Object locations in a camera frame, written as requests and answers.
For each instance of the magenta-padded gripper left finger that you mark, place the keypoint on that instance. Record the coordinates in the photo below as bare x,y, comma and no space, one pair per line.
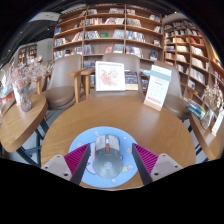
77,159

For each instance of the dark standing book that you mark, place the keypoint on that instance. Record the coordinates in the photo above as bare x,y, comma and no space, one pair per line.
131,80

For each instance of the large wooden bookshelf unit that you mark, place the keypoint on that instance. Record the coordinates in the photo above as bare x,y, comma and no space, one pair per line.
106,33

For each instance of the glass vase with dried flowers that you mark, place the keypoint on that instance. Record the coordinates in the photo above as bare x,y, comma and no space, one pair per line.
211,106

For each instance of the flat stack of pale books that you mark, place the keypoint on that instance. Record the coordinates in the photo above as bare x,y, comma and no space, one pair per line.
145,72

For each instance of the glass vase with pink flowers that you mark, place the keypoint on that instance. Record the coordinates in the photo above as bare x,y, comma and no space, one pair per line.
25,96

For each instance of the grey computer mouse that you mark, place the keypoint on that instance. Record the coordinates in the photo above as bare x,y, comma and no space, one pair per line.
107,160

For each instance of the stack of blue books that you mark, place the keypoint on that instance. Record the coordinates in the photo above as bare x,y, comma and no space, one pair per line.
196,108

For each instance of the white hanging ceiling sign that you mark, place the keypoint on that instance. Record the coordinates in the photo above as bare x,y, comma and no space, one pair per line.
45,16

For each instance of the round wooden side table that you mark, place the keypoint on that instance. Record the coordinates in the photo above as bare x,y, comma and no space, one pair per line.
20,123
208,140

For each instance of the white framed floral picture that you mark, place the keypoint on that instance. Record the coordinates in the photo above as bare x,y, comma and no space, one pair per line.
110,76

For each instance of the round blue cartoon mouse pad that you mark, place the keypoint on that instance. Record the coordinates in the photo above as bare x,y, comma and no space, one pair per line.
128,140

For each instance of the small distant bookshelf unit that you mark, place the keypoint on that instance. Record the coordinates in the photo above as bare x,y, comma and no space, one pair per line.
27,53

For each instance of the white sign on wooden base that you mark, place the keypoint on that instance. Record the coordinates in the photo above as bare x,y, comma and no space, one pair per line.
157,86

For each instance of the small white sign wooden base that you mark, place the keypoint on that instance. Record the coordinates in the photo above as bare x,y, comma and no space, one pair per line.
218,123

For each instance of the brown padded wooden armchair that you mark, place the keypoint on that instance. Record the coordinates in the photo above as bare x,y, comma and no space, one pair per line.
176,100
63,86
131,63

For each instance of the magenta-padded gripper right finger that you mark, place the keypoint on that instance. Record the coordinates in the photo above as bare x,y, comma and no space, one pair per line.
146,159

